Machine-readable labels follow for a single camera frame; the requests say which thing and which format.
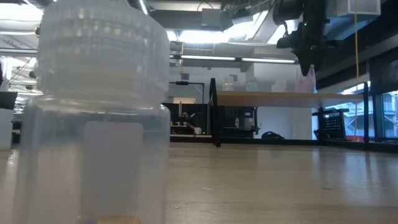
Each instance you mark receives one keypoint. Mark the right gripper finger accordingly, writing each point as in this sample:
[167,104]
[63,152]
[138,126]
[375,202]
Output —
[307,63]

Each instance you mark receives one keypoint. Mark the green medicine bottle white cap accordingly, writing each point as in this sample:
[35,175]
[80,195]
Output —
[252,87]

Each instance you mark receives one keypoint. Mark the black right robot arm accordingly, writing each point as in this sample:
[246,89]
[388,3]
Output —
[314,9]

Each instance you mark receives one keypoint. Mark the white ceiling air unit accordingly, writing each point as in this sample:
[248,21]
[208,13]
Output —
[357,7]

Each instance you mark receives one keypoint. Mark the black perforated metal rack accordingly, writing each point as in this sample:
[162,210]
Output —
[331,124]

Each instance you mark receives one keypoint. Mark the blue chair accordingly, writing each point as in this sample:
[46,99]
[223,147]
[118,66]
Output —
[272,135]

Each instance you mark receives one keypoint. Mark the ceiling light strip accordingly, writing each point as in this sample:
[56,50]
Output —
[217,58]

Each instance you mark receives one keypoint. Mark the white background bottle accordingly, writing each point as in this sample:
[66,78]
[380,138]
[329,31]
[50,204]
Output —
[237,122]

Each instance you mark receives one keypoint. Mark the grey ceiling box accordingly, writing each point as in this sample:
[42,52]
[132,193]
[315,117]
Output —
[211,17]

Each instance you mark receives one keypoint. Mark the white cup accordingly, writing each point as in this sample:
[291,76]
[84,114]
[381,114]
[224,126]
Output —
[197,130]

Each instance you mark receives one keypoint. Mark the person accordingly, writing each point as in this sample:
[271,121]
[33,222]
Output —
[192,126]

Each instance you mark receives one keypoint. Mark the dark background monitor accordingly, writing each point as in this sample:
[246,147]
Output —
[7,100]

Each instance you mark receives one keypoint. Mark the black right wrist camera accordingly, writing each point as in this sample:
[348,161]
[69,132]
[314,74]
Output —
[286,40]

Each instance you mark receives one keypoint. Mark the wooden shelf black frame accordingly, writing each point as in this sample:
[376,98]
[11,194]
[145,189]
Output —
[280,99]

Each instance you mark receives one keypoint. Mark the silver ceiling duct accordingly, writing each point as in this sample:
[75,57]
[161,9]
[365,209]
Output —
[264,28]

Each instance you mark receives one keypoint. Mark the black aluminium table frame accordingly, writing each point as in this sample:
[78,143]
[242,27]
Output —
[295,142]

